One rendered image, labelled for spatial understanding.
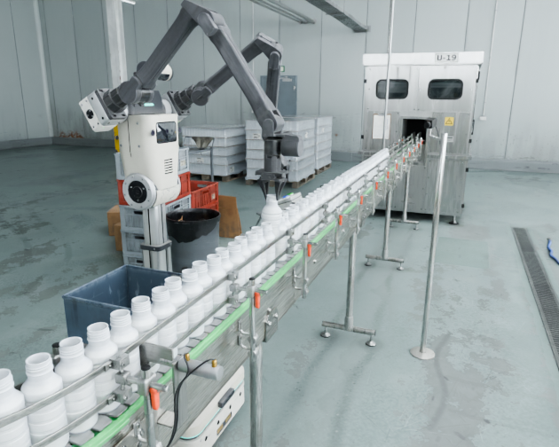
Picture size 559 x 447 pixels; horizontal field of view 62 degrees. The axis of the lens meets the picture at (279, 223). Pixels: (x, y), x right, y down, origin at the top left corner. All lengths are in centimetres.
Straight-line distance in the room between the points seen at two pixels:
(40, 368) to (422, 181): 575
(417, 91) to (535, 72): 584
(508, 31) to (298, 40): 474
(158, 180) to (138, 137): 19
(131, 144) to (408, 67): 470
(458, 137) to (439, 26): 591
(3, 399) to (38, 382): 5
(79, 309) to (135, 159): 67
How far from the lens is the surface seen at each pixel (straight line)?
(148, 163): 196
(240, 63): 157
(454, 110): 618
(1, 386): 83
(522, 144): 1180
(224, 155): 889
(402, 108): 623
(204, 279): 119
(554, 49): 1184
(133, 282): 188
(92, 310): 160
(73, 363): 89
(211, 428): 229
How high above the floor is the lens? 157
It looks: 15 degrees down
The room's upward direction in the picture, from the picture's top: straight up
